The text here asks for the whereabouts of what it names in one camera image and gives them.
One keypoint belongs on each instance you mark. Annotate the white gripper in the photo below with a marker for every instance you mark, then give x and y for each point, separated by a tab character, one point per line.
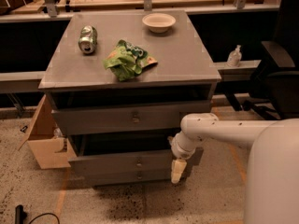
181	152

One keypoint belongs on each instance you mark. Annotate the grey drawer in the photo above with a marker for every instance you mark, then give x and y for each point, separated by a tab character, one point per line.
114	153
129	177
127	118

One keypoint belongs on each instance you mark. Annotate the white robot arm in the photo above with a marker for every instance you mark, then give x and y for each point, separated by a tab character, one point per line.
272	188

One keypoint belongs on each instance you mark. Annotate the grey top drawer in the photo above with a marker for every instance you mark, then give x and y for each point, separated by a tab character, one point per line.
127	118

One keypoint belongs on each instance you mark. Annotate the grey bottom drawer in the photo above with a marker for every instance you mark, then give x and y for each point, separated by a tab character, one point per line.
129	177

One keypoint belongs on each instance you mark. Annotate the grey drawer cabinet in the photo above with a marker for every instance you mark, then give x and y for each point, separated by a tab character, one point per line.
118	92

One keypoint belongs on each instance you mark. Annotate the open cardboard box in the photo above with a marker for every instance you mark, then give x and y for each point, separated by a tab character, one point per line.
44	139

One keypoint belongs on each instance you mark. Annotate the green chip bag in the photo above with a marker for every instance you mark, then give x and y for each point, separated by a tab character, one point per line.
127	60

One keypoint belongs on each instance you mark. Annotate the clear sanitizer bottle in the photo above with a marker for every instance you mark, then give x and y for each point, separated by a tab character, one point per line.
234	57

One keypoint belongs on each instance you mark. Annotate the black office chair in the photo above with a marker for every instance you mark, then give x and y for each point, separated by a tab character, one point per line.
272	90

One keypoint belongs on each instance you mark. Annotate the white paper bowl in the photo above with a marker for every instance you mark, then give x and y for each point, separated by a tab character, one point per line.
158	22

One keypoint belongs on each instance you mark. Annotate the crushed green soda can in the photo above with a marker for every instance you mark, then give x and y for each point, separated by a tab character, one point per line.
88	39

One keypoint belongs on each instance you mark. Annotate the grey metal rail frame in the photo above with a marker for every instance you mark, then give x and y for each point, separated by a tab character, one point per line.
28	41

